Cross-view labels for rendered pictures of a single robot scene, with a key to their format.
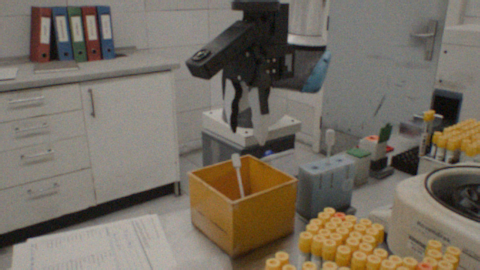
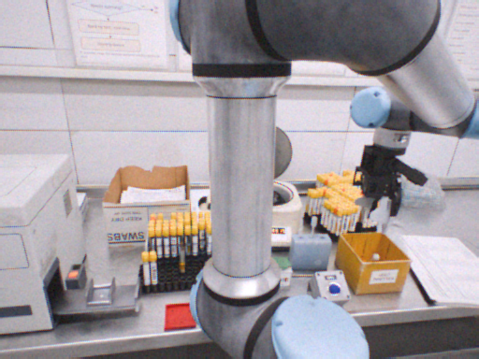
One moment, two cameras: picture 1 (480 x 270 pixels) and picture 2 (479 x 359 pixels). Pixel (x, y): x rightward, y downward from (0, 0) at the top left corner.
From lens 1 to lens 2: 1.43 m
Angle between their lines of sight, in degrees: 129
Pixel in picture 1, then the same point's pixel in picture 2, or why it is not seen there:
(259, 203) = (365, 237)
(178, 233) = (410, 287)
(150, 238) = (428, 280)
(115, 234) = (455, 290)
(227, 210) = (384, 239)
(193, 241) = not seen: hidden behind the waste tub
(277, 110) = (361, 200)
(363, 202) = not seen: hidden behind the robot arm
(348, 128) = not seen: outside the picture
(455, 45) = (36, 215)
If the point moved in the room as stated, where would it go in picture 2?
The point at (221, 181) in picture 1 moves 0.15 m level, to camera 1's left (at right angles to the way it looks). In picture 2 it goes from (384, 273) to (455, 295)
